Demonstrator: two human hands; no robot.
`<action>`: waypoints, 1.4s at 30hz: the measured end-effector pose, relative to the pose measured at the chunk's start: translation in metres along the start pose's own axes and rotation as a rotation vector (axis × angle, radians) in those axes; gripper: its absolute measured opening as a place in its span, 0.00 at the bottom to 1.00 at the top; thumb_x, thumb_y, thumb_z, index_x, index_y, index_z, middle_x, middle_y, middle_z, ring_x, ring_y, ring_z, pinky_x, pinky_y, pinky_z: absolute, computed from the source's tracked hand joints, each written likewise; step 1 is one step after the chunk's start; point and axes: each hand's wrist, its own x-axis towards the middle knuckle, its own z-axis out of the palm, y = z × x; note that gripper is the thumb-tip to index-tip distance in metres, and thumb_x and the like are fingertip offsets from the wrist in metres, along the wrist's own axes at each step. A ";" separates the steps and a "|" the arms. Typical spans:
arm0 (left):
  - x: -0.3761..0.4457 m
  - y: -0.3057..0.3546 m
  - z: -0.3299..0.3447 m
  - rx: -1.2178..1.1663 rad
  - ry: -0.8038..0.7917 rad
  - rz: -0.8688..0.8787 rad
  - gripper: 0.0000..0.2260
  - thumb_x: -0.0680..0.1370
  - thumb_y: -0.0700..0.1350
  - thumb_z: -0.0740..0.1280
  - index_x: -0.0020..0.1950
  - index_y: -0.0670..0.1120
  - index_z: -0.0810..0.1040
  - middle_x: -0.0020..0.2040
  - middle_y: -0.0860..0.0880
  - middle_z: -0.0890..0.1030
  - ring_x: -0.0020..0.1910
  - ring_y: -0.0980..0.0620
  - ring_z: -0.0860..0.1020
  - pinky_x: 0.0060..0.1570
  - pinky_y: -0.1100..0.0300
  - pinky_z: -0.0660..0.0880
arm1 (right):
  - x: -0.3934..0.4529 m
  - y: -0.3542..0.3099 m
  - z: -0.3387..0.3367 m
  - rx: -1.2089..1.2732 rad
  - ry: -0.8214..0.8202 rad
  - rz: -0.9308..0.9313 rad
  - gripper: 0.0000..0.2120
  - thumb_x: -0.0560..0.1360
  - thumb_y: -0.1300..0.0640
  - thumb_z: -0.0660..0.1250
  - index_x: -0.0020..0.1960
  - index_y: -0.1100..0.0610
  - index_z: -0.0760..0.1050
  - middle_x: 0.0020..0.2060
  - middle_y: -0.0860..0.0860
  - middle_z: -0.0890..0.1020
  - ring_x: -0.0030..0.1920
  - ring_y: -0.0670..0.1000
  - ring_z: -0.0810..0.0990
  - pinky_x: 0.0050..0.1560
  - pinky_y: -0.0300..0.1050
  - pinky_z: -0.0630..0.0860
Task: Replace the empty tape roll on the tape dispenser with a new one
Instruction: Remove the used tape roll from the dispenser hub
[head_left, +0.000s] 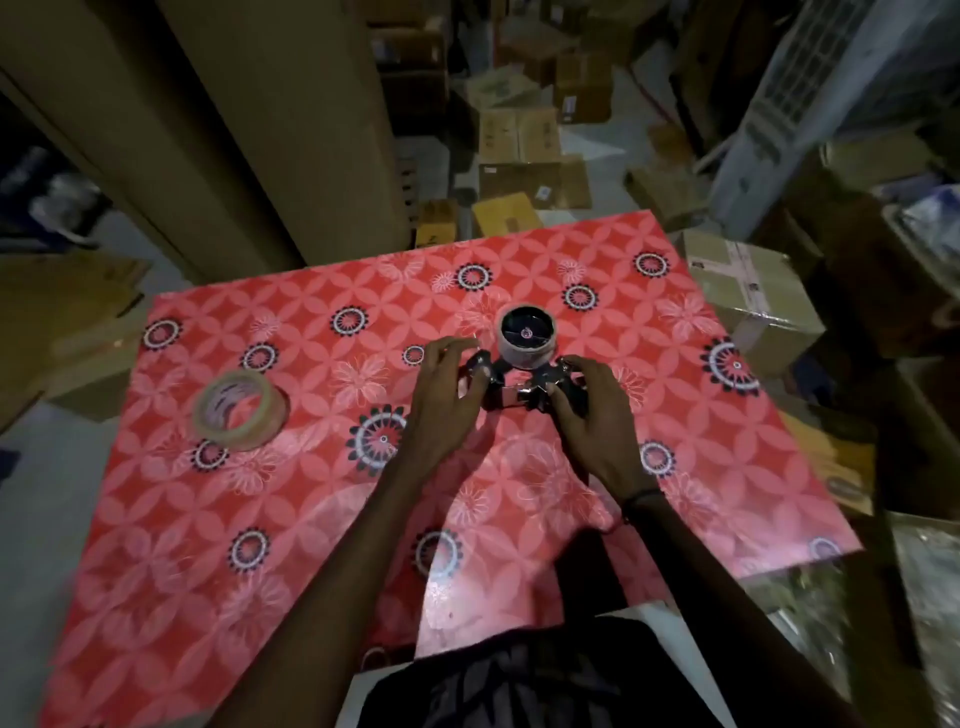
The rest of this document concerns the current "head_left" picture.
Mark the person's left hand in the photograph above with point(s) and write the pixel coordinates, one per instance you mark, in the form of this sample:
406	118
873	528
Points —
442	405

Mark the person's right hand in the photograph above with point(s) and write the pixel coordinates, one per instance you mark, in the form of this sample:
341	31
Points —
600	435

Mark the black metal tape dispenser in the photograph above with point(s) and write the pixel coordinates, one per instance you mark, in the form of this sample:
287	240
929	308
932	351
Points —
517	391

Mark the clear tape roll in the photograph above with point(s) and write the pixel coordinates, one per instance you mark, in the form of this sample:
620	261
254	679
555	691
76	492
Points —
262	431

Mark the person's right forearm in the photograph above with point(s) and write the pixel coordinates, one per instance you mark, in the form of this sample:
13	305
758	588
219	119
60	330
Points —
712	600

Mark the person's left forearm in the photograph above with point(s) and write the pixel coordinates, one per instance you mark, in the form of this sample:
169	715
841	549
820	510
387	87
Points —
337	600

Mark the black wristband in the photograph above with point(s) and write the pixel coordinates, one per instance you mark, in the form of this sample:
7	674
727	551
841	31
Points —
645	495

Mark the red floral table cover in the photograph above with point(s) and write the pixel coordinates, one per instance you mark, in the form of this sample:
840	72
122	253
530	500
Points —
300	525

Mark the taped plastic-wrapped cardboard box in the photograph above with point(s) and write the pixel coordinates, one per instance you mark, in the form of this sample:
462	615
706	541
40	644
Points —
757	300

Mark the dark patterned shirt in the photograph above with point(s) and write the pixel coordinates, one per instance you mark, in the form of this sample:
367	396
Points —
540	682

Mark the clear plastic wrapped bundle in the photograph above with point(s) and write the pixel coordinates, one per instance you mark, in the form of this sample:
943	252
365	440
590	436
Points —
795	622

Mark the pile of cardboard boxes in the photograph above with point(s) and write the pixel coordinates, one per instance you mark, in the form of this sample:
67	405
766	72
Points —
517	135

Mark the tall brown cardboard carton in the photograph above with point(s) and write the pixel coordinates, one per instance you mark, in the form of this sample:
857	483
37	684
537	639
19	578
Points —
300	112
112	112

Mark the brown cardboard box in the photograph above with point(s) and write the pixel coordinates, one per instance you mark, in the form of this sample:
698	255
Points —
105	382

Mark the white air cooler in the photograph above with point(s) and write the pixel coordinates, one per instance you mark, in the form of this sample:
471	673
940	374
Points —
780	135

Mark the large dark printed carton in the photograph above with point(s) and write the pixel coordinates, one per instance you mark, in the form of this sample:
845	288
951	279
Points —
720	67

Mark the flattened cardboard sheets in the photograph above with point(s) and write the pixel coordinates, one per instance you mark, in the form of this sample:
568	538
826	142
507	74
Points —
60	315

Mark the white crumpled plastic bag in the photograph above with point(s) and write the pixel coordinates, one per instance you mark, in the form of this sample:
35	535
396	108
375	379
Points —
67	210

